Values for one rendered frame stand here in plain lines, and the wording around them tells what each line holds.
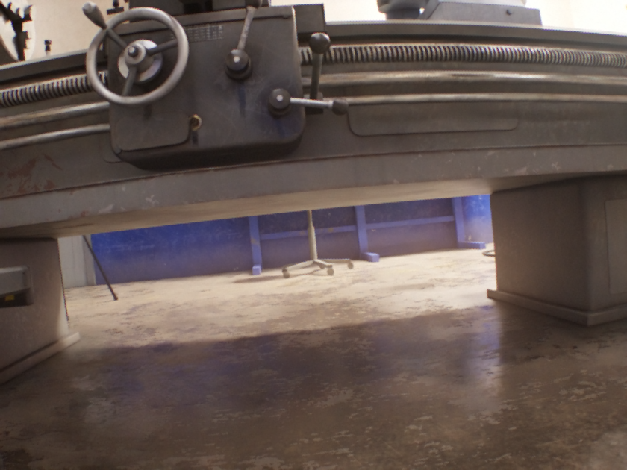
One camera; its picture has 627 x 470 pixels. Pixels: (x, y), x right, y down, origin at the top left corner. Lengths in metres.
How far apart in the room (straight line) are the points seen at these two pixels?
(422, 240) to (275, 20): 3.74
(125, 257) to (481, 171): 3.91
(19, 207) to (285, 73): 0.62
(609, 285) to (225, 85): 1.10
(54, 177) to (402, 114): 0.87
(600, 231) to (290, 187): 0.85
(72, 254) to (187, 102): 3.85
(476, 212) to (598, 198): 3.49
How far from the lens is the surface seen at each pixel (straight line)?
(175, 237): 4.36
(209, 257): 4.31
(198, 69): 0.94
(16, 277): 0.54
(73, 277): 4.69
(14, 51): 1.60
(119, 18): 0.94
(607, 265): 1.34
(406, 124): 1.11
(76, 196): 0.95
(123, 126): 0.92
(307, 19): 1.12
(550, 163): 1.07
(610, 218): 1.34
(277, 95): 0.86
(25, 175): 1.22
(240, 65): 0.88
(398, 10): 1.56
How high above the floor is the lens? 0.33
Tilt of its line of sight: 2 degrees down
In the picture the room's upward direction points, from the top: 6 degrees counter-clockwise
